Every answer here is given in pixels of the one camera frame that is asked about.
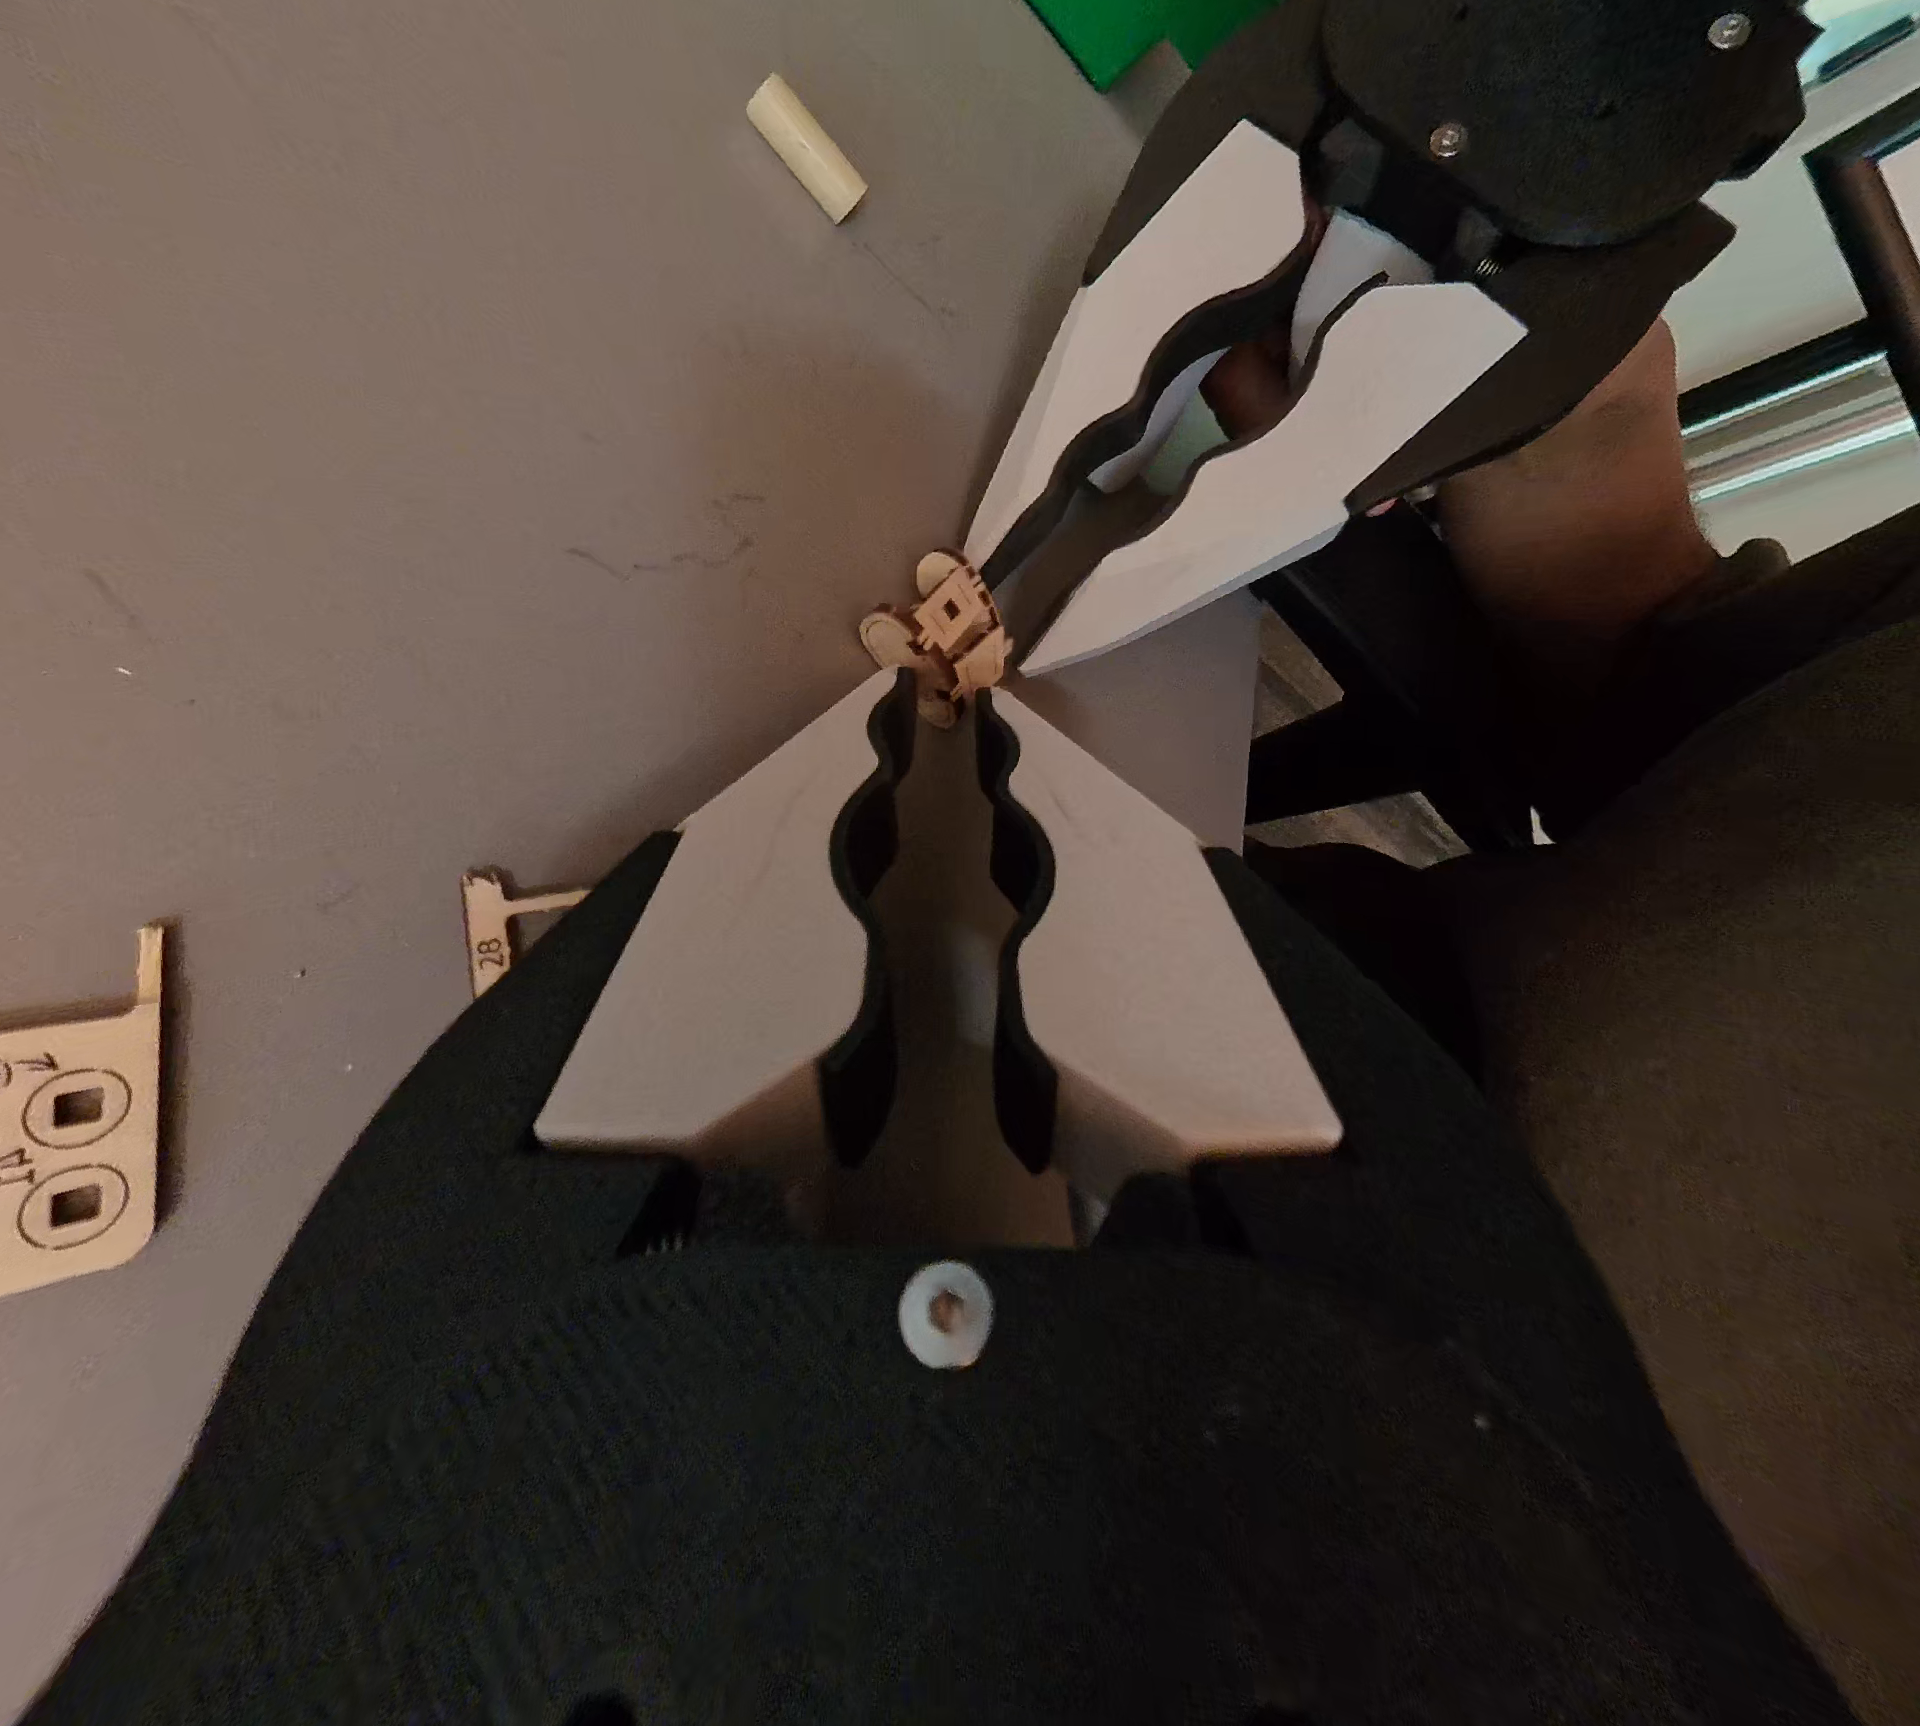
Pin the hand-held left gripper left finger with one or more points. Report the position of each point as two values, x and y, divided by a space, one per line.
705 946

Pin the small wooden model piece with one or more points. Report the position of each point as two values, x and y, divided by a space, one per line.
944 628

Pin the grey desk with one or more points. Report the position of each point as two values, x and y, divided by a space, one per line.
375 406

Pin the wooden sheet with slot cutouts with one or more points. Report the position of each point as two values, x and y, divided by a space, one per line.
504 938

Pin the person's leg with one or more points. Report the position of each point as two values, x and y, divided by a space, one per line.
1725 1006

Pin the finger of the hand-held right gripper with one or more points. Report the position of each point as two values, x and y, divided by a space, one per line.
1139 300
1350 436

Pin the wooden sheet with round cutouts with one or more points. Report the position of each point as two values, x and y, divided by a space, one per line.
75 1127

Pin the black metal frame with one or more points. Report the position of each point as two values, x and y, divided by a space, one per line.
1875 240

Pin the small cream cylinder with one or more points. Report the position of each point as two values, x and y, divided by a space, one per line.
806 148

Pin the person's right hand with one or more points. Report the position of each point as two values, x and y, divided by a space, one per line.
1575 496

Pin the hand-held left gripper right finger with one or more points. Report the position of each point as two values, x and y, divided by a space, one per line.
1170 990

